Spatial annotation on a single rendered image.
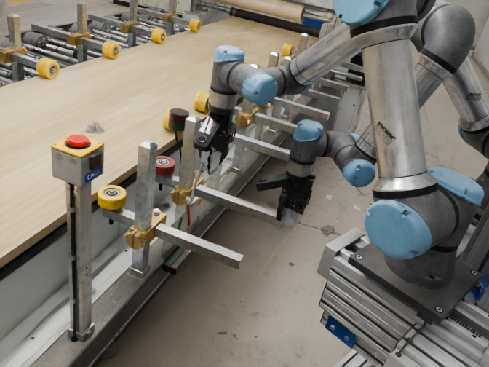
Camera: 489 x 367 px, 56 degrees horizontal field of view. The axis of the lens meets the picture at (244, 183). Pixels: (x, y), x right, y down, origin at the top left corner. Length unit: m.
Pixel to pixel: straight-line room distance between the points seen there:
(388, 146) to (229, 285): 1.70
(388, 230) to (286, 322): 1.51
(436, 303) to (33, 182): 1.08
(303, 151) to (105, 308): 0.68
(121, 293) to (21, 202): 0.36
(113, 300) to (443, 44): 1.04
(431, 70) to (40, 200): 1.04
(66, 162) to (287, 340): 1.57
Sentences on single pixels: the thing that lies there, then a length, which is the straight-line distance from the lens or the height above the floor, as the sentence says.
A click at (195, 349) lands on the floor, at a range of 2.13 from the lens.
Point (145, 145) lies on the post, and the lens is 1.16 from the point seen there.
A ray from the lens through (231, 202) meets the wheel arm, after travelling 1.47.
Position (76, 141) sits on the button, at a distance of 0.91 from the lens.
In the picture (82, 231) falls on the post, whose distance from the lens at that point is 1.02.
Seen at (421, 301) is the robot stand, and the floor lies 1.04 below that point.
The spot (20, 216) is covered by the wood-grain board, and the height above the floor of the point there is 0.90.
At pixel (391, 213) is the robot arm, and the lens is 0.85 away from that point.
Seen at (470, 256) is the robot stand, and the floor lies 1.02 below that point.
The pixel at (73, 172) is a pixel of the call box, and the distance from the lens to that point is 0.92.
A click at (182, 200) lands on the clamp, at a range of 1.46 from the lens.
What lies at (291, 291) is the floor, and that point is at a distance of 2.49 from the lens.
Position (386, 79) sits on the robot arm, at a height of 1.44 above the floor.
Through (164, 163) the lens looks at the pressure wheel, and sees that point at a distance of 1.53.
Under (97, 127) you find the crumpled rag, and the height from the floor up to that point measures 0.91.
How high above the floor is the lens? 1.64
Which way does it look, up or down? 30 degrees down
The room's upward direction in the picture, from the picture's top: 11 degrees clockwise
